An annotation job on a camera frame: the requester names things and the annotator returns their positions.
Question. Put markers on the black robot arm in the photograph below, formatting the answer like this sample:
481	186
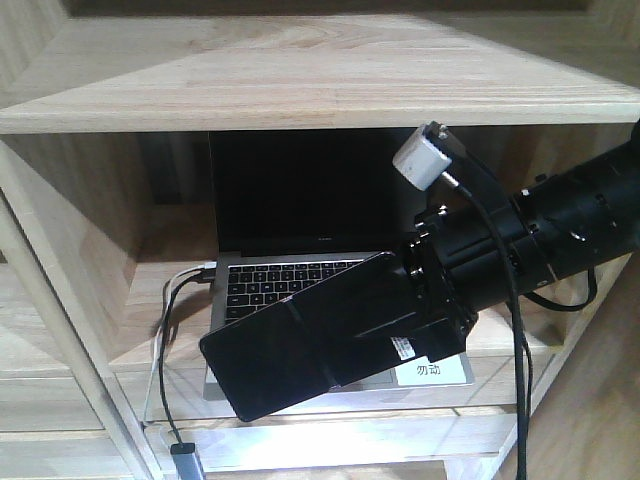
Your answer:
502	244

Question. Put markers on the black foldable phone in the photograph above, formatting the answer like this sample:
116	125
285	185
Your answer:
301	347

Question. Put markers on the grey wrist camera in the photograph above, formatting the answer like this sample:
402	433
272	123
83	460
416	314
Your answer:
419	160

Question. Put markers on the white label right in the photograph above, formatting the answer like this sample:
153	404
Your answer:
421	372

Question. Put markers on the grey laptop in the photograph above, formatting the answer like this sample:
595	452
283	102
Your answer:
296	207

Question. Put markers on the grey usb hub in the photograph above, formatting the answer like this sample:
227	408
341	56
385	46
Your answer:
187	461

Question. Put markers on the light wooden shelf unit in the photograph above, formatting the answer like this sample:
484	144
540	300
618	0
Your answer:
85	249

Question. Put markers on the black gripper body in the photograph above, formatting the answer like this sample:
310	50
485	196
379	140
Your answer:
457	269

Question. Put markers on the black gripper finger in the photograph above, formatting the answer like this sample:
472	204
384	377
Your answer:
403	326

